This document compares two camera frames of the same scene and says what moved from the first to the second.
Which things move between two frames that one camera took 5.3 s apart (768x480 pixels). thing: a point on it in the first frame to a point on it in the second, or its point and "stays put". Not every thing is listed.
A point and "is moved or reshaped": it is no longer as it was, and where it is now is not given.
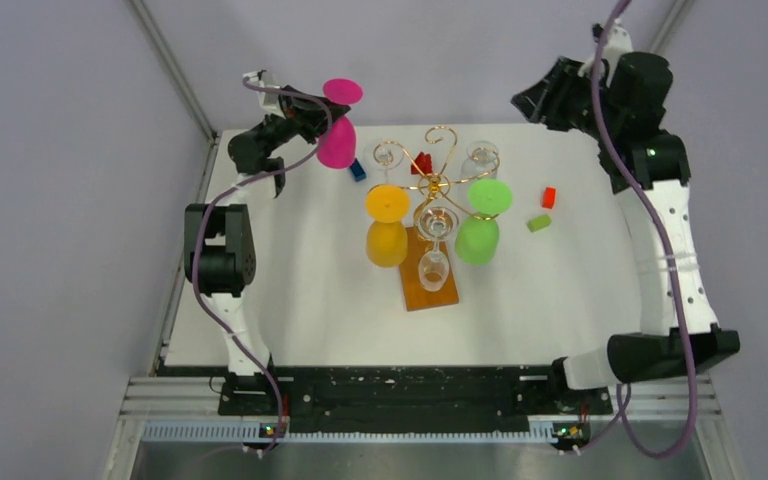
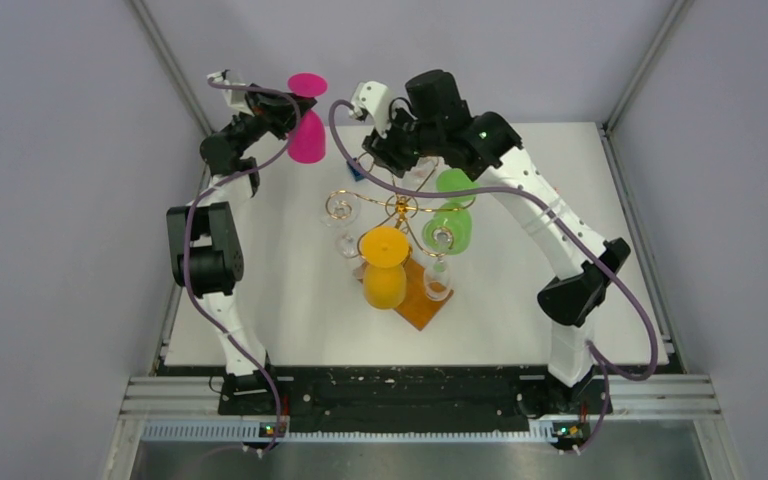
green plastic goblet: x=478 y=234 to x=450 y=230
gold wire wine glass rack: x=427 y=248 to x=426 y=290
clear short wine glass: x=480 y=162 is moved or reshaped
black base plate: x=428 y=394 stays put
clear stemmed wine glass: x=435 y=223 stays put
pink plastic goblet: x=338 y=149 to x=309 y=144
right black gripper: x=560 y=81 to x=382 y=151
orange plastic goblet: x=387 y=240 to x=384 y=250
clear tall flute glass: x=383 y=154 is moved or reshaped
